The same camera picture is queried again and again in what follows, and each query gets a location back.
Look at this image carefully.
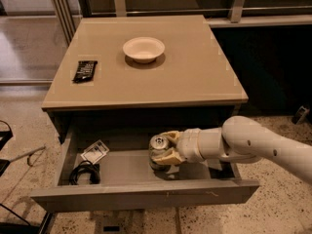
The white card in drawer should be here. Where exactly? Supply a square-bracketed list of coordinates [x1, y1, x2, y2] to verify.
[81, 139, 109, 164]

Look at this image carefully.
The white bowl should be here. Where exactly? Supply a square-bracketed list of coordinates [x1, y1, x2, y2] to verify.
[123, 37, 165, 63]

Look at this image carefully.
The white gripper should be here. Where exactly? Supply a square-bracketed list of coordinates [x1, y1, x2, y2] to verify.
[151, 129, 204, 165]

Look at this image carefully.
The open grey top drawer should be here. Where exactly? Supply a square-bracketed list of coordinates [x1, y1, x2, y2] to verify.
[30, 120, 259, 213]

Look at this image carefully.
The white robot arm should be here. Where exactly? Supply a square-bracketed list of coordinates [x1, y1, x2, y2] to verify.
[149, 116, 312, 184]

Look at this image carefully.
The black object at left edge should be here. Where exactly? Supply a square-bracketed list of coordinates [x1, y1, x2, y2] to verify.
[0, 120, 14, 177]

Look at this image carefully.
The black snack bar packet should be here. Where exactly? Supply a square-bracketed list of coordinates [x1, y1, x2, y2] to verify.
[72, 60, 98, 83]

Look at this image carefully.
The small grey floor object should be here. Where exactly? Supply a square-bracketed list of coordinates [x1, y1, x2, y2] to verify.
[292, 105, 310, 125]

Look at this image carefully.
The grey cabinet with beige top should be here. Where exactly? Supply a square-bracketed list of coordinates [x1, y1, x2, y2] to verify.
[42, 16, 248, 136]

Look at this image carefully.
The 7up soda can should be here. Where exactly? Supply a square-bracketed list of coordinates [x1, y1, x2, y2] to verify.
[149, 135, 171, 171]

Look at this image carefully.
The black coiled cable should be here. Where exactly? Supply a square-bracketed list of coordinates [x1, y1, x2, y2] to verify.
[67, 160, 101, 186]

